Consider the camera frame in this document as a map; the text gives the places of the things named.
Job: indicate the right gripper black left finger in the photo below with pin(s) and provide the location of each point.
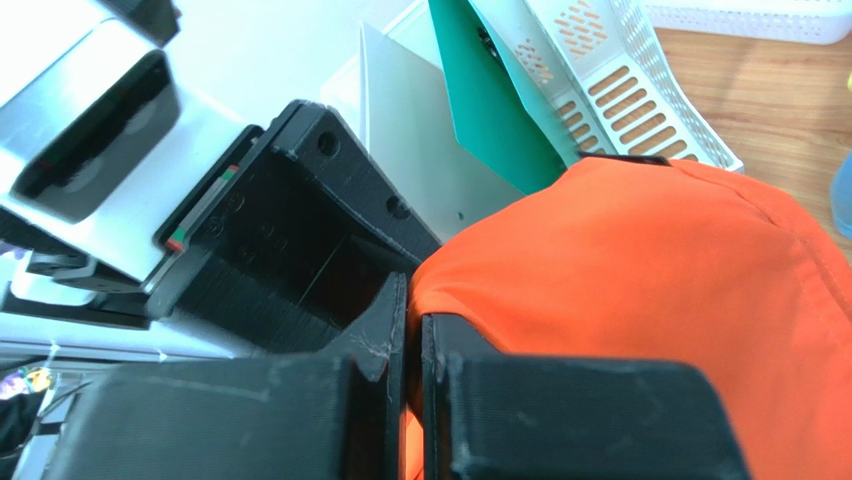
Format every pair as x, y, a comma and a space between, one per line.
338, 413

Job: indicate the white file organizer rack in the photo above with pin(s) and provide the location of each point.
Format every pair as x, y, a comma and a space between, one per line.
599, 63

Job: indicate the light blue shorts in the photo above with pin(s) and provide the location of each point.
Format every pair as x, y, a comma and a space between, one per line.
840, 198

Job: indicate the green folder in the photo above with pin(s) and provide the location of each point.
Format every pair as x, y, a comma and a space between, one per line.
498, 111

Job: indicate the white perforated basket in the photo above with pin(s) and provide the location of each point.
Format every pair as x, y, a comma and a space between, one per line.
806, 22

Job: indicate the orange shorts front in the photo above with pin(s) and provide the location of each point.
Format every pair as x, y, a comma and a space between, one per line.
678, 261

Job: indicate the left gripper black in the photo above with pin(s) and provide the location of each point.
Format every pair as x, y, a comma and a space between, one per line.
289, 237

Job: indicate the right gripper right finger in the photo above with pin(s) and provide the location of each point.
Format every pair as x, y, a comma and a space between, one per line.
492, 415

